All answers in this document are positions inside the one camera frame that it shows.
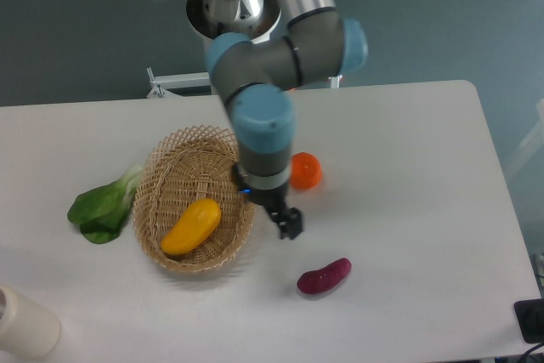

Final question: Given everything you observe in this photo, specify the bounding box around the woven wicker basket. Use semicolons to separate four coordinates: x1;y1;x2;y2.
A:
133;126;256;274

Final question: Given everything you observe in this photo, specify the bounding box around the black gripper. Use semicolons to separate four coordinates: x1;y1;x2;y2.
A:
231;163;303;240

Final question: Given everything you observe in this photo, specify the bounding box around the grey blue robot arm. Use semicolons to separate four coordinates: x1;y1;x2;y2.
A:
186;0;368;239

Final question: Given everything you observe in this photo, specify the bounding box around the black device at edge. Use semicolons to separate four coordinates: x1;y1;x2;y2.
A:
513;298;543;343

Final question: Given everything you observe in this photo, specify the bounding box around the yellow mango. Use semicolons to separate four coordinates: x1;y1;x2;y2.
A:
160;198;222;256

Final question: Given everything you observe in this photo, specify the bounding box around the purple sweet potato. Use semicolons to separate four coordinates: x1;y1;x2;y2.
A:
297;258;352;295

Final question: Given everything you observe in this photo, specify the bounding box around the cream cylindrical bottle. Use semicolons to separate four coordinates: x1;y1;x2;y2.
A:
1;285;61;360

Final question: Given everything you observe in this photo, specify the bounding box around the orange tangerine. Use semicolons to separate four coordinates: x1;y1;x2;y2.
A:
290;152;322;190

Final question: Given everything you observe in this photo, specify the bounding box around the green bok choy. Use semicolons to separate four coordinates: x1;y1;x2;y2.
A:
67;164;144;245

